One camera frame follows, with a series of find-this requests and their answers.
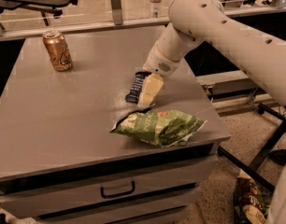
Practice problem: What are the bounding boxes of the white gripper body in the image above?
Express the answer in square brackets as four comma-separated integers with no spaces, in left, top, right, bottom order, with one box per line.
[142,43,180,77]

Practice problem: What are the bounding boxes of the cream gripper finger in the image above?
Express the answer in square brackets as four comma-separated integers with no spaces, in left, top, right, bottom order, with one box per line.
[138,73,164,106]

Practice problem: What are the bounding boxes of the dark blue rxbar wrapper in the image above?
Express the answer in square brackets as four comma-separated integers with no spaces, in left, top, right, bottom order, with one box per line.
[125,71,150,104]

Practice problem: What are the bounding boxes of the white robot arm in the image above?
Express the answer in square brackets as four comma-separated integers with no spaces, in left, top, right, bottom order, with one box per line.
[139,0,286,107]

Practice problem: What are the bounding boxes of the orange soda can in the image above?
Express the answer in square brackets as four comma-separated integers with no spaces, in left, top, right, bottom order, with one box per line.
[43,30,73,72]

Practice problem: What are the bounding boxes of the green chip bag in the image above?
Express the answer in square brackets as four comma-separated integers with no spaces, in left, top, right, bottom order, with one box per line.
[111,107,207,147]

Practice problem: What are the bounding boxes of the clear water bottle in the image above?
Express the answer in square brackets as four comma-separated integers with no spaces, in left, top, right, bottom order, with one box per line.
[150,0,162,20]

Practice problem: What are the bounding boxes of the grey drawer cabinet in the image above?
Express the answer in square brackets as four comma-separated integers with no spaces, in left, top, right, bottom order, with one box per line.
[0,27,229,224]

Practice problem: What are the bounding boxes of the colourful snack bag on floor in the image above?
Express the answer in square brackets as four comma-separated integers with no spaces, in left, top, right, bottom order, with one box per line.
[233,169,272,224]

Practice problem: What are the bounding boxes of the black drawer handle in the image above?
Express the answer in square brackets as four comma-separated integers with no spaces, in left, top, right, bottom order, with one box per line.
[100,181,136,199]

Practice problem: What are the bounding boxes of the black metal stand frame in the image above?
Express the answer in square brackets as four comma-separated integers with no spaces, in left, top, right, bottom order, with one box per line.
[218,104,286,192]

